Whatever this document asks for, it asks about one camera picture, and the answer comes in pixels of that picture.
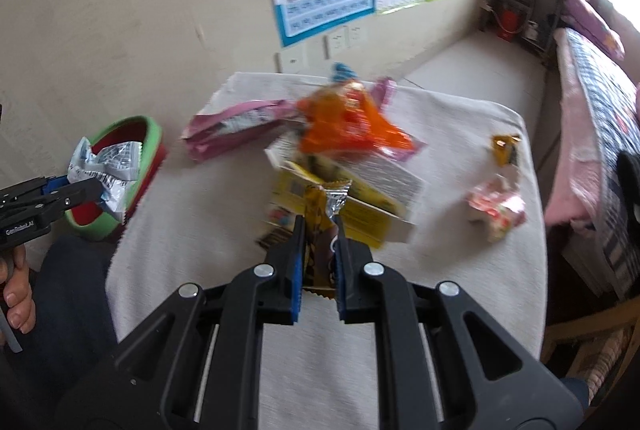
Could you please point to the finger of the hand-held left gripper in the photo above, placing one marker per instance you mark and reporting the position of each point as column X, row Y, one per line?
column 56, row 185
column 80, row 195

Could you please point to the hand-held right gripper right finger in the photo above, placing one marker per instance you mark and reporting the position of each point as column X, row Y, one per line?
column 341, row 280

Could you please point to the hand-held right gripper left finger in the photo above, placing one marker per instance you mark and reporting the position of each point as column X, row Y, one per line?
column 298, row 275

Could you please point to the silver wrapper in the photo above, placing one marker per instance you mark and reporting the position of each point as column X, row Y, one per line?
column 117, row 159

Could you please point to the gold snack wrapper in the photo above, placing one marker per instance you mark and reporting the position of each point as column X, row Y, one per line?
column 320, row 220

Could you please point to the green rimmed red bucket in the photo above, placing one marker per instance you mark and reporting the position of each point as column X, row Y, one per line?
column 150, row 134

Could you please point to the person's left hand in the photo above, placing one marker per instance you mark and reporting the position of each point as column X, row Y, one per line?
column 20, row 305

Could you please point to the dark flat snack packets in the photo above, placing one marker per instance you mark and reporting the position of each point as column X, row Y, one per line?
column 275, row 237

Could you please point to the white tablecloth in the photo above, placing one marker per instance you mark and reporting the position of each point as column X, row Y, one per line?
column 450, row 290

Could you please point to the white printed cardboard box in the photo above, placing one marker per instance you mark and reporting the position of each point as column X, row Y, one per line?
column 380, row 175

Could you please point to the pink snack wrapper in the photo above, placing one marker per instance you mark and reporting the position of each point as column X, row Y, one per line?
column 220, row 129

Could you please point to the orange snack wrapper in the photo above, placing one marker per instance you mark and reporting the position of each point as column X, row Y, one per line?
column 345, row 119

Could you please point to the pink white crumpled wrapper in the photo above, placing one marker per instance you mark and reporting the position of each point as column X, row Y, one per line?
column 495, row 210

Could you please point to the small pink wrapper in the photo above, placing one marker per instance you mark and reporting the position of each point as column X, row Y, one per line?
column 385, row 89

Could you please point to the small blue wrapper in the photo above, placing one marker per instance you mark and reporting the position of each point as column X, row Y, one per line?
column 342, row 72

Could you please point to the small yellow brown wrapper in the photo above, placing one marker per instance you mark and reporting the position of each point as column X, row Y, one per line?
column 502, row 147

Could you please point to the person's right leg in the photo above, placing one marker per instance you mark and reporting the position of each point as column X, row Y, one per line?
column 576, row 391

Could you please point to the red container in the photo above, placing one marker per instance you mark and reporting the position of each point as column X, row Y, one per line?
column 507, row 25

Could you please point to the pink pillow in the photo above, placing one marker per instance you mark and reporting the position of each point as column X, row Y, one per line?
column 592, row 22

